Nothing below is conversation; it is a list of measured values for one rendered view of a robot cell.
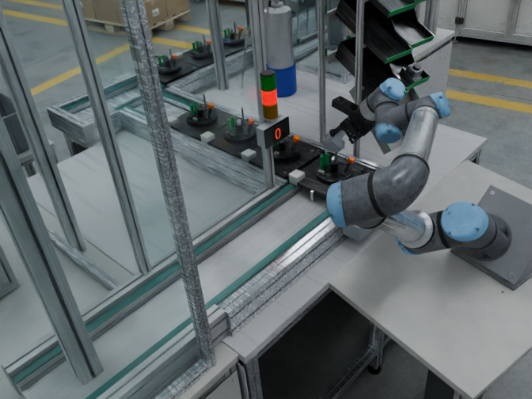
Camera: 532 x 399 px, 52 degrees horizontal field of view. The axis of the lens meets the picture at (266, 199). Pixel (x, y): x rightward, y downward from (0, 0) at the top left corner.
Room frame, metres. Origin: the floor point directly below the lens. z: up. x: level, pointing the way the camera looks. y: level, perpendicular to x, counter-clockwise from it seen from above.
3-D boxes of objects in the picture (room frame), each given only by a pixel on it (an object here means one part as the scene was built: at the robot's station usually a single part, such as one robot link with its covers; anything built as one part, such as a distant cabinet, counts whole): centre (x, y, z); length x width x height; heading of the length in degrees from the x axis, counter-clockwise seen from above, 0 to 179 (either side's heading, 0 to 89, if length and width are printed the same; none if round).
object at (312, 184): (1.69, -0.26, 0.96); 0.24 x 0.24 x 0.02; 44
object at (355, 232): (1.48, -0.35, 0.93); 0.21 x 0.07 x 0.06; 134
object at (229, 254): (1.50, -0.03, 0.91); 0.84 x 0.28 x 0.10; 134
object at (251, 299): (1.39, -0.17, 0.91); 0.89 x 0.06 x 0.11; 134
